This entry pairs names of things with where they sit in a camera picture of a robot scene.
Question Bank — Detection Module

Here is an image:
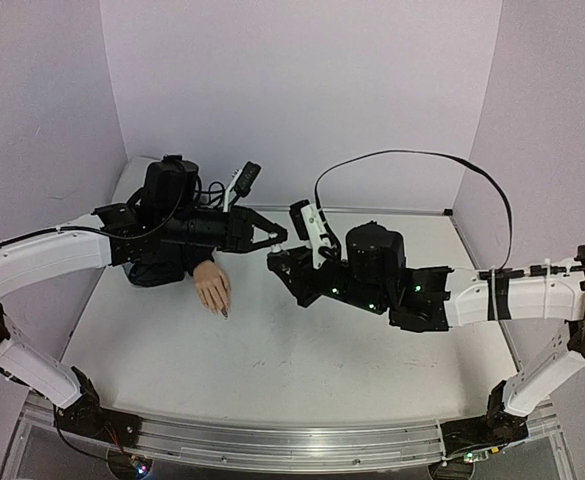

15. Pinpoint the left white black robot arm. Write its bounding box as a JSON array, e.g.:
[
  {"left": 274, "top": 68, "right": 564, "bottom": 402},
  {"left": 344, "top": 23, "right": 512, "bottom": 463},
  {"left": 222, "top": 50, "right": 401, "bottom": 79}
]
[{"left": 0, "top": 155, "right": 288, "bottom": 437}]

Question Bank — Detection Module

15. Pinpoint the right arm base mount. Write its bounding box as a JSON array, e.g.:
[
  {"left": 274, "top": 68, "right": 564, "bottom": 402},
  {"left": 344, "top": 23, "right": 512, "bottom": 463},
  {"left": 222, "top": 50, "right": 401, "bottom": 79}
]
[{"left": 441, "top": 380, "right": 529, "bottom": 459}]

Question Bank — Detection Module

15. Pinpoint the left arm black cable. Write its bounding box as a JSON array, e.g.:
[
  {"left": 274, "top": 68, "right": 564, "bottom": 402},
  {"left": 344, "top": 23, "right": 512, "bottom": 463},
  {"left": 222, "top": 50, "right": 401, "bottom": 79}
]
[{"left": 0, "top": 179, "right": 198, "bottom": 256}]

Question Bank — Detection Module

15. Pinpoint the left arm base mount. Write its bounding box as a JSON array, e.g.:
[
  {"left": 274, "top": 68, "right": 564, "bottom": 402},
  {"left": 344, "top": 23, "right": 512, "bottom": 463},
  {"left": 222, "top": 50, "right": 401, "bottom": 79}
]
[{"left": 54, "top": 367, "right": 142, "bottom": 448}]

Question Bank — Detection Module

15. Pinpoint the black jacket sleeve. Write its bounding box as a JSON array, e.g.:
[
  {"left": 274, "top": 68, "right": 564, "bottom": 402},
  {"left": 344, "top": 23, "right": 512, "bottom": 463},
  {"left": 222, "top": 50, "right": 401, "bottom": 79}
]
[{"left": 122, "top": 244, "right": 214, "bottom": 288}]

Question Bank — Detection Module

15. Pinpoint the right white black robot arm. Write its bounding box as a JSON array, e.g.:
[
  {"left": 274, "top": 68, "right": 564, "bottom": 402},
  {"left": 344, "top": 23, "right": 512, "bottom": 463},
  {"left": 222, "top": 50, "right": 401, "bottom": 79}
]
[{"left": 267, "top": 222, "right": 585, "bottom": 417}]

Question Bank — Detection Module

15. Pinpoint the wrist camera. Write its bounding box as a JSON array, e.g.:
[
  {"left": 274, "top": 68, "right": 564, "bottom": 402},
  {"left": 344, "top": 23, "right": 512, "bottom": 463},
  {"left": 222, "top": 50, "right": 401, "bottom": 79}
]
[
  {"left": 289, "top": 200, "right": 341, "bottom": 269},
  {"left": 222, "top": 161, "right": 261, "bottom": 213}
]

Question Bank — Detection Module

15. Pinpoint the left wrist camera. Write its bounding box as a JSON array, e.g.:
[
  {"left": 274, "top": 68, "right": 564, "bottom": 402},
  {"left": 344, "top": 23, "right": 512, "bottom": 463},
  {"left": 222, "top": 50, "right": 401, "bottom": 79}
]
[{"left": 222, "top": 161, "right": 261, "bottom": 213}]

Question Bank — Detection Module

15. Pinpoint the aluminium back rail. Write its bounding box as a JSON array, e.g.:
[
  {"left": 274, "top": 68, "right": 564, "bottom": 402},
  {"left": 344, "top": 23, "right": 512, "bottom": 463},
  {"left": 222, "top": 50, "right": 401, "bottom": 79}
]
[{"left": 248, "top": 204, "right": 454, "bottom": 217}]

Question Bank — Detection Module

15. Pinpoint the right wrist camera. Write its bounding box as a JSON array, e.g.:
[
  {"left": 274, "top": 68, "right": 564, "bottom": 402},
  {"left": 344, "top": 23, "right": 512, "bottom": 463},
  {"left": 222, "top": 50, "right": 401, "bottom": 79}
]
[{"left": 289, "top": 200, "right": 341, "bottom": 269}]

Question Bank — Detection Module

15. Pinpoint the aluminium rail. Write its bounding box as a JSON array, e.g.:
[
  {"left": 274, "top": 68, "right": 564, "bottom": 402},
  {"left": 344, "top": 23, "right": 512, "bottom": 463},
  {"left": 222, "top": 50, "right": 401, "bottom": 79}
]
[
  {"left": 0, "top": 394, "right": 575, "bottom": 479},
  {"left": 248, "top": 204, "right": 454, "bottom": 217}
]

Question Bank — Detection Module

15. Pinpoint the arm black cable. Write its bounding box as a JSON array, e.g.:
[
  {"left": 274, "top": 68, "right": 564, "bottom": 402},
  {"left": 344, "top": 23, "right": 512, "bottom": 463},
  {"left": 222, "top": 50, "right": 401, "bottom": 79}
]
[
  {"left": 314, "top": 149, "right": 516, "bottom": 274},
  {"left": 0, "top": 179, "right": 198, "bottom": 256}
]

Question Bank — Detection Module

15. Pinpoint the mannequin hand with long nails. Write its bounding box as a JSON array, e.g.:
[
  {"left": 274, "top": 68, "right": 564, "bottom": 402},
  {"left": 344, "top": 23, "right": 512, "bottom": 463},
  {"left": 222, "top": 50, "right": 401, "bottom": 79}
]
[{"left": 193, "top": 260, "right": 231, "bottom": 318}]

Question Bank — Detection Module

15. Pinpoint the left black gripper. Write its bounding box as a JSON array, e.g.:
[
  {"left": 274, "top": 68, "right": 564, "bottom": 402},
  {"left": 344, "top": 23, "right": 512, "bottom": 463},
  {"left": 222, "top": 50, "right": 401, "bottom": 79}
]
[{"left": 162, "top": 205, "right": 292, "bottom": 255}]

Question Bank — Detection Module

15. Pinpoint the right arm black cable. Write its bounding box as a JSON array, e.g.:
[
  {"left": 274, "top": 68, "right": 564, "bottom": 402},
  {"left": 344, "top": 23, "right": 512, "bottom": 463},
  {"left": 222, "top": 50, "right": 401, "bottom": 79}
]
[{"left": 314, "top": 149, "right": 516, "bottom": 274}]

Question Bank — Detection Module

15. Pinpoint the aluminium front rail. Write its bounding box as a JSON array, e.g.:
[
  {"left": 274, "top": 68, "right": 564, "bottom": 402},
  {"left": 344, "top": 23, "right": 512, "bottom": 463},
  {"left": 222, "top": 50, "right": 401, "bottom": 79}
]
[{"left": 0, "top": 394, "right": 575, "bottom": 479}]

